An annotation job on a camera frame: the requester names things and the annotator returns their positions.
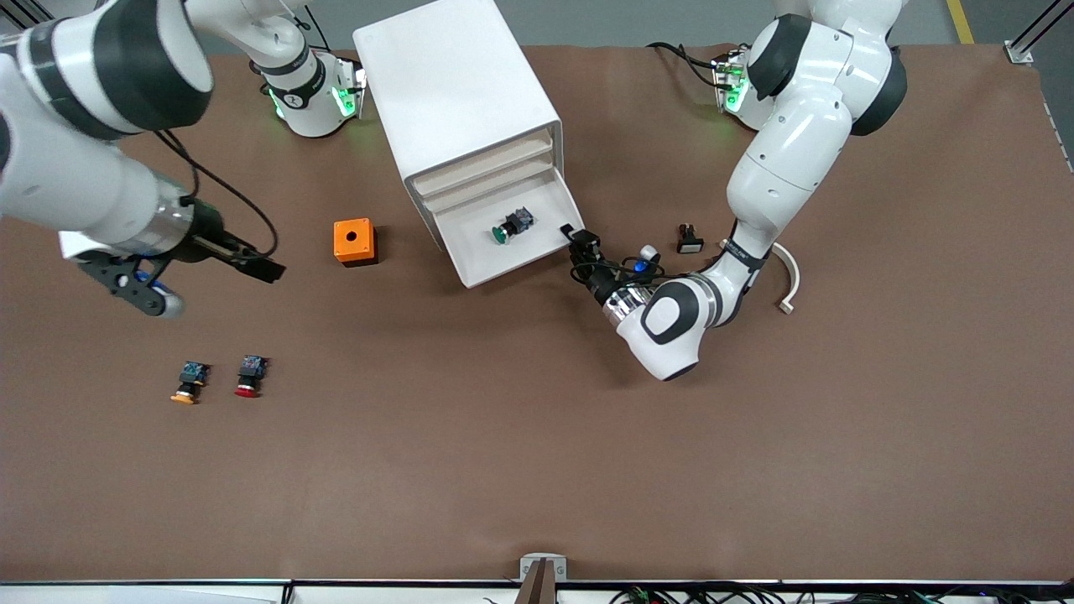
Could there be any brown table mat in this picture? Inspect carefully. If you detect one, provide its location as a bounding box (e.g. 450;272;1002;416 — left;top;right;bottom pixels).
0;44;1074;584

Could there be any white curved plastic bracket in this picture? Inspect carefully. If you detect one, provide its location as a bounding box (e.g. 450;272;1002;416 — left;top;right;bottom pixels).
719;238;801;315

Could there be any black cable bundle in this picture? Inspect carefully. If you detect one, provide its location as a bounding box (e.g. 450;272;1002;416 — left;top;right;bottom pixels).
482;583;1074;604

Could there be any aluminium frame profile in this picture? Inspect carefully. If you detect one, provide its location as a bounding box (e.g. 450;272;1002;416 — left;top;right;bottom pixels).
1007;0;1074;64
0;0;85;39

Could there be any orange button enclosure box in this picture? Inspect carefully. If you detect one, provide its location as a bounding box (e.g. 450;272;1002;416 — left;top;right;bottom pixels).
333;218;379;268

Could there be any grey camera stand bracket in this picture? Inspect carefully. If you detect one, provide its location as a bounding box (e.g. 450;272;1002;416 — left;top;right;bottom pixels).
514;554;568;604

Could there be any red push button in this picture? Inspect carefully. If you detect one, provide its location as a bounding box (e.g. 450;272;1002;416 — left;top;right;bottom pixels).
233;355;269;398

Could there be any green push button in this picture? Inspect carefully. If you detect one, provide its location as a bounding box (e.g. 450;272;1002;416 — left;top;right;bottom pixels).
492;206;535;246

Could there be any white drawer cabinet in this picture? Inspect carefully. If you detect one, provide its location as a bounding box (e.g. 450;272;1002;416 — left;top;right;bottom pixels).
352;0;566;251

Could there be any yellow push button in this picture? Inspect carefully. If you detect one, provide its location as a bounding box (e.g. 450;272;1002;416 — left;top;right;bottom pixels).
170;361;211;405

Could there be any black base cable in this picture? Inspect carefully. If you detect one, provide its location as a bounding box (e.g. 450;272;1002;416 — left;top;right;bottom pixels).
646;40;722;89

